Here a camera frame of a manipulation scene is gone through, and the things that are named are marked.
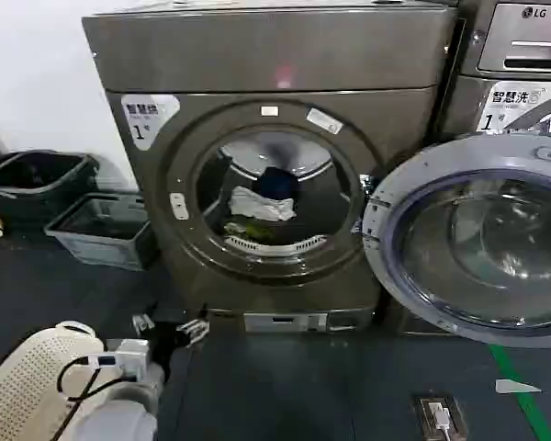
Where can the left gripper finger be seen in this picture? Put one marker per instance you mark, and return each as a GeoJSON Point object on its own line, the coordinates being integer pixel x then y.
{"type": "Point", "coordinates": [143, 322]}
{"type": "Point", "coordinates": [194, 328]}

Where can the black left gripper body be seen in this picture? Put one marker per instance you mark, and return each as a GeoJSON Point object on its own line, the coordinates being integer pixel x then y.
{"type": "Point", "coordinates": [167, 349]}

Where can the grey plastic crate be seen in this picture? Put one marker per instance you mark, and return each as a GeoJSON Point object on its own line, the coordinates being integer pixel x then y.
{"type": "Point", "coordinates": [101, 234]}

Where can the green patterned garment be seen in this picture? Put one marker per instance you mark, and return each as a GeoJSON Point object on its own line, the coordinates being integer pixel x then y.
{"type": "Point", "coordinates": [252, 229]}

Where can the white perforated laundry basket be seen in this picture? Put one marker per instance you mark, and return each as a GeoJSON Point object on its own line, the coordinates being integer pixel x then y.
{"type": "Point", "coordinates": [23, 372]}

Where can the white lint filter grille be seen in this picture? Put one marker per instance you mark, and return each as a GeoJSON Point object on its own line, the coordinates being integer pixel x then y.
{"type": "Point", "coordinates": [298, 244]}

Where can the white cloth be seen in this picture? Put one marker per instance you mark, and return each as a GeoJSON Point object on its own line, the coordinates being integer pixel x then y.
{"type": "Point", "coordinates": [262, 204]}

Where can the dark blue garment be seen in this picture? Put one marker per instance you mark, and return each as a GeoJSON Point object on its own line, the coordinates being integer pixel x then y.
{"type": "Point", "coordinates": [277, 181]}

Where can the dark green plastic bin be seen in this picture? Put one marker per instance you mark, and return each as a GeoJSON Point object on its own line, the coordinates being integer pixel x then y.
{"type": "Point", "coordinates": [37, 188]}

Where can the white number label sticker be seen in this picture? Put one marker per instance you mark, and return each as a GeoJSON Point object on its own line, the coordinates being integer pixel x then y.
{"type": "Point", "coordinates": [144, 120]}

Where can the metal floor socket box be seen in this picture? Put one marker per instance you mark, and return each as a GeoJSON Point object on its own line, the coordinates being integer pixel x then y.
{"type": "Point", "coordinates": [441, 415]}

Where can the grey front-loading dryer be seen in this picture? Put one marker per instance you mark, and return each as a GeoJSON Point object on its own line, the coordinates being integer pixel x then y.
{"type": "Point", "coordinates": [303, 50]}

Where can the round glass dryer door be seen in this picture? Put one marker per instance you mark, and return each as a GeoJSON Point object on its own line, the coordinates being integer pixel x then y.
{"type": "Point", "coordinates": [482, 239]}

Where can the white floor tape piece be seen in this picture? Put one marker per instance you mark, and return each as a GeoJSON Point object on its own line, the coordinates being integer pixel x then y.
{"type": "Point", "coordinates": [516, 386]}

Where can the green floor tape strip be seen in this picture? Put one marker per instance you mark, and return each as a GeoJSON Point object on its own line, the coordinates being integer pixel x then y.
{"type": "Point", "coordinates": [519, 404]}

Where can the white and black label sticker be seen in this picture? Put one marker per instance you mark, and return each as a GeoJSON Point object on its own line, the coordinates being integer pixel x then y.
{"type": "Point", "coordinates": [519, 106]}

